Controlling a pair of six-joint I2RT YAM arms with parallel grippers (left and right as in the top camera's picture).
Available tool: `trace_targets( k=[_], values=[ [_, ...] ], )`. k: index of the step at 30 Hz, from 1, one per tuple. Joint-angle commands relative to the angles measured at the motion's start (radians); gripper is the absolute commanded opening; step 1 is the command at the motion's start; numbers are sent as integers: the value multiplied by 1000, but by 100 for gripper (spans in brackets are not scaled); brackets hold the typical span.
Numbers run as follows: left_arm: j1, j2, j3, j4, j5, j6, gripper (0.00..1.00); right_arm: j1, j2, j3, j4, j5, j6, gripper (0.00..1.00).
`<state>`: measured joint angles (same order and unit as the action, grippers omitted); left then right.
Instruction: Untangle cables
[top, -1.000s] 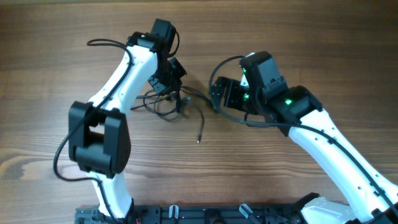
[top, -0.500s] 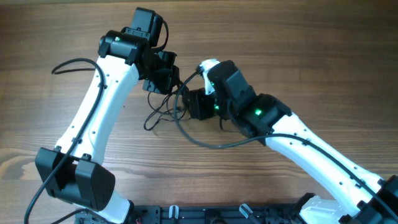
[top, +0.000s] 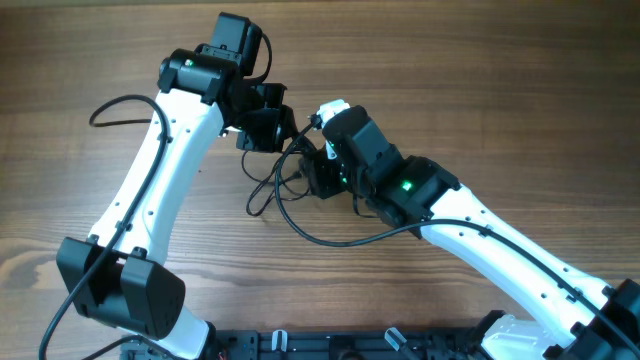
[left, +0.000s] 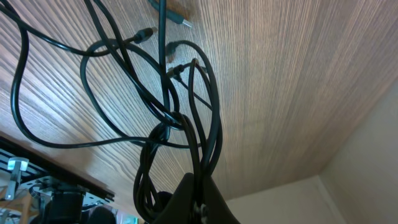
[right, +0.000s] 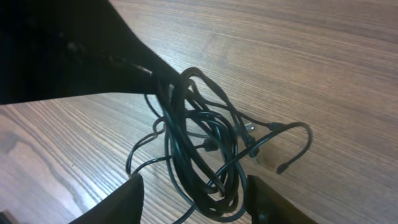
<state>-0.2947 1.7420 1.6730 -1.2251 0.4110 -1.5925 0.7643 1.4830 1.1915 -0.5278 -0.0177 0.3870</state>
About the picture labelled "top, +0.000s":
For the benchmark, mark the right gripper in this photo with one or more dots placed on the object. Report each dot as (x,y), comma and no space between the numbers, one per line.
(318,169)

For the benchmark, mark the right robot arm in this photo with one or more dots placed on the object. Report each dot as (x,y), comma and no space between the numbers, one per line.
(574,315)

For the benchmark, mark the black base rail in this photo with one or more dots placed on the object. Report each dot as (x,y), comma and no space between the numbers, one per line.
(429,344)

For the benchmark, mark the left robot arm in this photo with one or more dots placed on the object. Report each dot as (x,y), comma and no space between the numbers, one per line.
(117,275)

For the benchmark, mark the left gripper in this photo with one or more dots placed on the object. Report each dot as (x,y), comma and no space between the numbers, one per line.
(281,129)

